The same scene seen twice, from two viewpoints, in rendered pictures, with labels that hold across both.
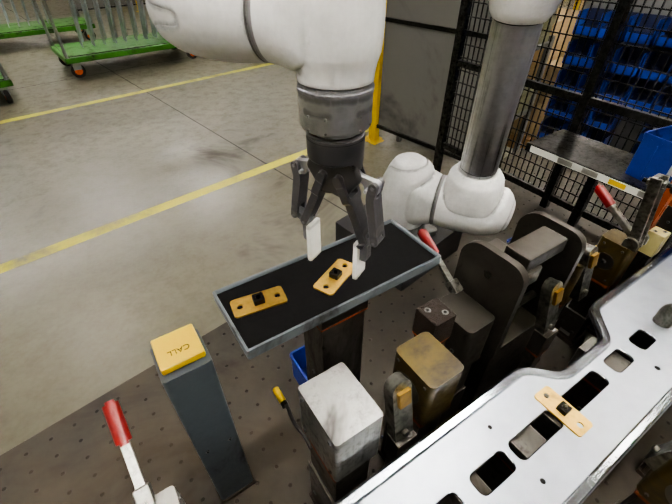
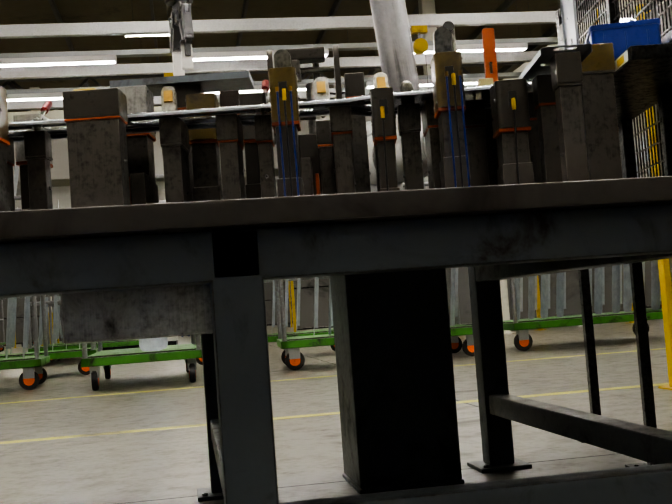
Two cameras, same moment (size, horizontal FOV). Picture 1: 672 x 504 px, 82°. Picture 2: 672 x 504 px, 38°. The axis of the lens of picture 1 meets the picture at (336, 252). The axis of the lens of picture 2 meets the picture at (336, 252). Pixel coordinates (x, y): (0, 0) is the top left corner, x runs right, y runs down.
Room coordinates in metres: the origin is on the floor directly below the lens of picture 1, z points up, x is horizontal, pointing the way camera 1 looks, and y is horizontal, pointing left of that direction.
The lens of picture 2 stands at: (-1.48, -1.74, 0.53)
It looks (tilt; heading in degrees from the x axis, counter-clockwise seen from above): 3 degrees up; 33
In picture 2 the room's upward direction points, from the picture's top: 4 degrees counter-clockwise
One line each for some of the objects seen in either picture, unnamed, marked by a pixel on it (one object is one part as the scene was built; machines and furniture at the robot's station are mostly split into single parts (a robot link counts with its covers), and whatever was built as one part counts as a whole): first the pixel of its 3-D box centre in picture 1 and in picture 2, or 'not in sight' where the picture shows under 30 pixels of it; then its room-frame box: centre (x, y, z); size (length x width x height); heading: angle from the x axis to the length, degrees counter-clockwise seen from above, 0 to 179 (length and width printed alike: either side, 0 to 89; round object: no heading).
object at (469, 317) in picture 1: (440, 366); (258, 172); (0.48, -0.22, 0.89); 0.12 x 0.07 x 0.38; 33
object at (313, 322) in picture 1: (332, 276); (183, 85); (0.48, 0.01, 1.16); 0.37 x 0.14 x 0.02; 123
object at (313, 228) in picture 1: (313, 239); (178, 65); (0.50, 0.04, 1.22); 0.03 x 0.01 x 0.07; 148
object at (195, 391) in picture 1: (211, 428); not in sight; (0.34, 0.22, 0.92); 0.08 x 0.08 x 0.44; 33
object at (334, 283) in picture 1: (335, 274); not in sight; (0.47, 0.00, 1.17); 0.08 x 0.04 x 0.01; 148
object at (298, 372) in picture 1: (317, 367); not in sight; (0.58, 0.05, 0.75); 0.11 x 0.10 x 0.09; 123
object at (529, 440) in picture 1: (504, 477); (233, 179); (0.28, -0.30, 0.84); 0.12 x 0.05 x 0.29; 33
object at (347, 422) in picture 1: (334, 456); (140, 173); (0.29, 0.00, 0.90); 0.13 x 0.08 x 0.41; 33
